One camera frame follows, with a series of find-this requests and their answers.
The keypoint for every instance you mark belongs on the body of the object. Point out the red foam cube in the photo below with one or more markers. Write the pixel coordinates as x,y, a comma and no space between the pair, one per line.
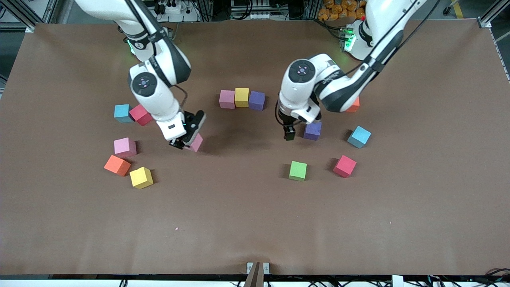
344,166
140,114

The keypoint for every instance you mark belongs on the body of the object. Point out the bag of orange fruit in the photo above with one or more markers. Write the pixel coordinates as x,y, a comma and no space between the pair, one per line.
338,10

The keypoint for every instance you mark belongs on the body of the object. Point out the orange foam cube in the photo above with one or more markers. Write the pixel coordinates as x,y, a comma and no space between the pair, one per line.
117,165
354,105

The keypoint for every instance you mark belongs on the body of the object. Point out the metal table edge bracket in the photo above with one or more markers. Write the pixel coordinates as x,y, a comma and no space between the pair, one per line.
257,273

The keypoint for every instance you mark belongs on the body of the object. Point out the blue foam cube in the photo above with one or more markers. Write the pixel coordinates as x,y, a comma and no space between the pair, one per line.
122,113
359,136

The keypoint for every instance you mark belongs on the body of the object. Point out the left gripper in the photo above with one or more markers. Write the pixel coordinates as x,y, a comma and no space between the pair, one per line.
287,125

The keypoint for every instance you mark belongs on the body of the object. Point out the purple foam cube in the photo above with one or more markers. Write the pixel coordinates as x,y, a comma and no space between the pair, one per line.
313,131
257,100

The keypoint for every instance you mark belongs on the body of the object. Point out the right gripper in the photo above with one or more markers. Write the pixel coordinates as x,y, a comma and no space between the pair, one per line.
178,143

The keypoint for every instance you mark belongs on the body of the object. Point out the yellow foam cube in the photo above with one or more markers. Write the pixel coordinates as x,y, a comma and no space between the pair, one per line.
141,177
242,97

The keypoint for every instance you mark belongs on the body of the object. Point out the silver equipment rack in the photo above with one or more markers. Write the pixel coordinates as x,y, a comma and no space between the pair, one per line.
255,8

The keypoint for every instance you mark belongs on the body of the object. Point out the pink foam cube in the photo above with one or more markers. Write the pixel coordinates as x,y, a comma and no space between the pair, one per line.
227,99
196,143
125,147

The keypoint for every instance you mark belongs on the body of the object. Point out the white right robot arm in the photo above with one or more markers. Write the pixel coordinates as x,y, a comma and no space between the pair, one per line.
159,101

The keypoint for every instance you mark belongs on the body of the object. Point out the white power strip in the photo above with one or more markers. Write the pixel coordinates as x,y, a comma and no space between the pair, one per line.
171,7

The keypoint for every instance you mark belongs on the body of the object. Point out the green foam cube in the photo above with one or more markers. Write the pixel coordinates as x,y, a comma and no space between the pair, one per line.
298,171

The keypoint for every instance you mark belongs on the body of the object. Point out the aluminium frame profile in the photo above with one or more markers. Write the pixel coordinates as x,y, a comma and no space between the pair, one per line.
484,22
28,29

